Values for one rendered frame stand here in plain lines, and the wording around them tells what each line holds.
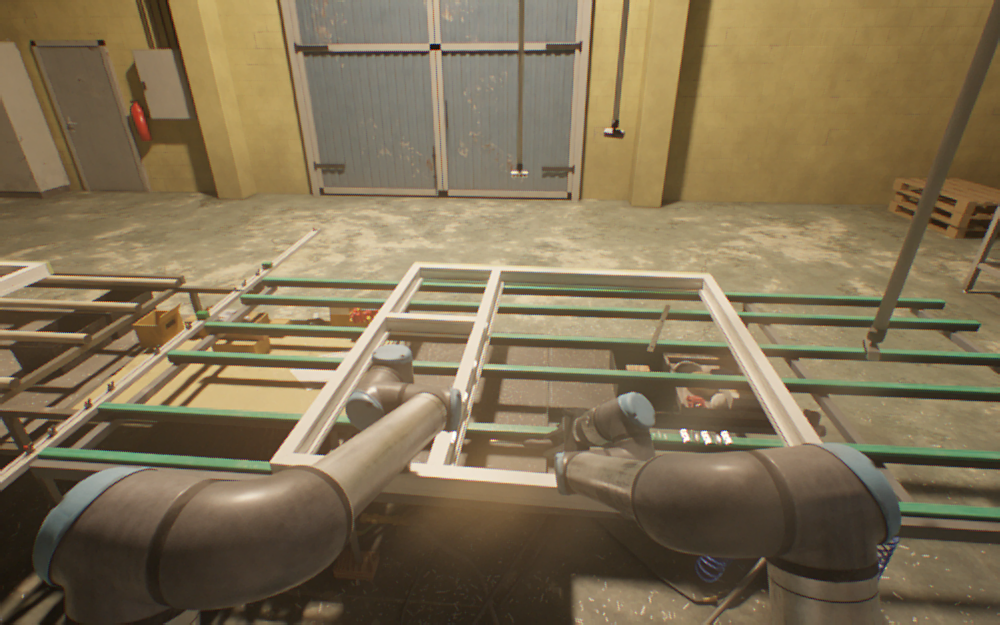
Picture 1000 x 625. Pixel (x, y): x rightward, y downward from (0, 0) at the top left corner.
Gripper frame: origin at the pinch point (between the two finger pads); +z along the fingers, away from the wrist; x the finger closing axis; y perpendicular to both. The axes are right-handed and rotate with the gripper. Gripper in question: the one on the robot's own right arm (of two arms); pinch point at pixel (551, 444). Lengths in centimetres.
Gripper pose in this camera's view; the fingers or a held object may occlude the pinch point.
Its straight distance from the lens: 146.0
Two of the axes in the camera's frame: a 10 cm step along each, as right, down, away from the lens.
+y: -8.3, -3.9, -4.1
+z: -5.5, 4.4, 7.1
